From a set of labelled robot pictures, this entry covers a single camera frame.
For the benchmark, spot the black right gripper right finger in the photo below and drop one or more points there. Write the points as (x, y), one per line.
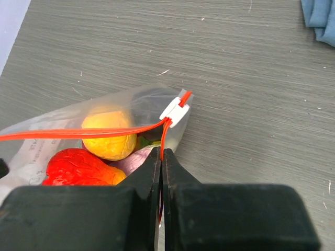
(231, 216)

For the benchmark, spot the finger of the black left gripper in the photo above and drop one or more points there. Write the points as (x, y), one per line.
(4, 170)

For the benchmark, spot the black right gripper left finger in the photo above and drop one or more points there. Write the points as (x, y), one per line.
(121, 217)

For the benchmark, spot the dark brown food item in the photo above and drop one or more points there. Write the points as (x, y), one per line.
(129, 164)

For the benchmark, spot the red tomato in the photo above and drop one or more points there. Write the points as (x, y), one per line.
(79, 167)

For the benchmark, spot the yellow fruit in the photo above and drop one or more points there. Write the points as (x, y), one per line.
(112, 147)

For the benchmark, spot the clear zip bag orange zipper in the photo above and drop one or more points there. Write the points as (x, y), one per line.
(33, 142)

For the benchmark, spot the dark purple fruit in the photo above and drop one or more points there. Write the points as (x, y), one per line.
(148, 105)

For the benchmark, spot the blue folded cloth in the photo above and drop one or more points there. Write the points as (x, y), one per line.
(319, 15)

